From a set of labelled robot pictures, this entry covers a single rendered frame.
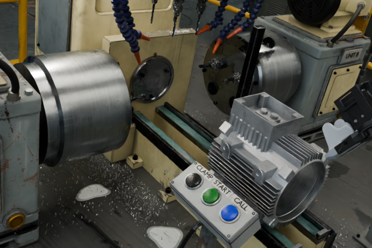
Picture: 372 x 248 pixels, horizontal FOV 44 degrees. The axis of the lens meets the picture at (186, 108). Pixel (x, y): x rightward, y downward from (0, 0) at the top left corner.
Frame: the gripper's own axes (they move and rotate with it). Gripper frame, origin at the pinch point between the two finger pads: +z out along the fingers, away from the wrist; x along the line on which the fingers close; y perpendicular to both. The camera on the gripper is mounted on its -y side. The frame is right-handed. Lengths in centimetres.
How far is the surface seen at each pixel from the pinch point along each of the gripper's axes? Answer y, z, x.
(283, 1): 184, 176, -286
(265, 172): 4.1, 13.2, 3.7
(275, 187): 0.7, 13.5, 2.9
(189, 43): 52, 36, -17
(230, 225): -2.7, 10.9, 19.2
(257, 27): 38.4, 12.5, -17.2
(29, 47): 216, 261, -69
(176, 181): 9.3, 18.5, 20.3
